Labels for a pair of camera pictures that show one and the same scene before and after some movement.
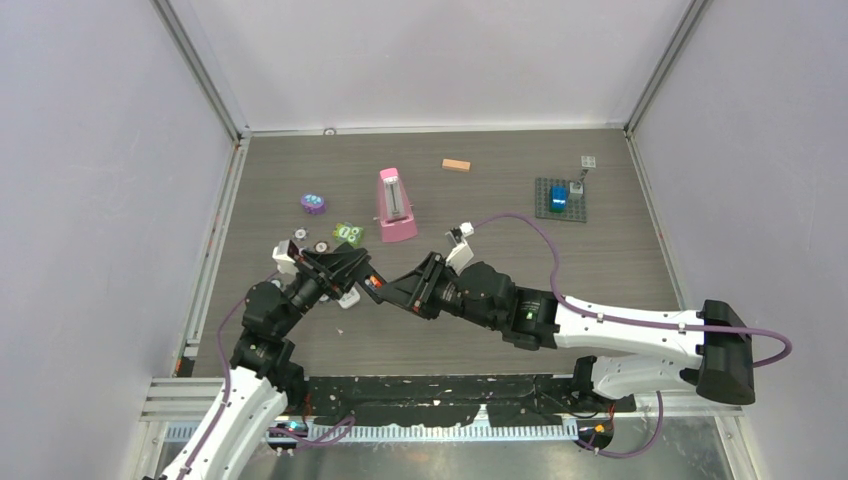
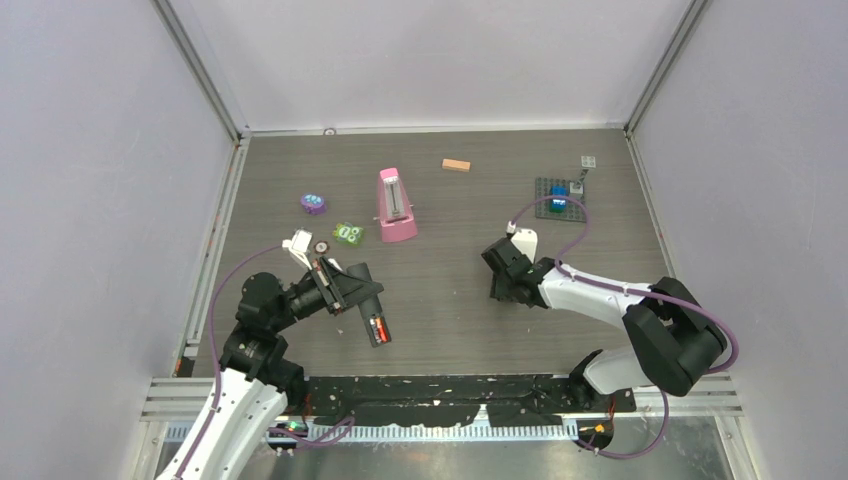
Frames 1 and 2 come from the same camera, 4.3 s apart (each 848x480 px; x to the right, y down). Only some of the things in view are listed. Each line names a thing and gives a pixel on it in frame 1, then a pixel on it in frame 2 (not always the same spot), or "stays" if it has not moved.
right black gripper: [412, 291] to [499, 291]
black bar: [373, 283] to [365, 313]
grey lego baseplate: [574, 208] stays
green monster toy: [348, 233] stays
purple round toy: [313, 203] stays
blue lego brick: [558, 198] stays
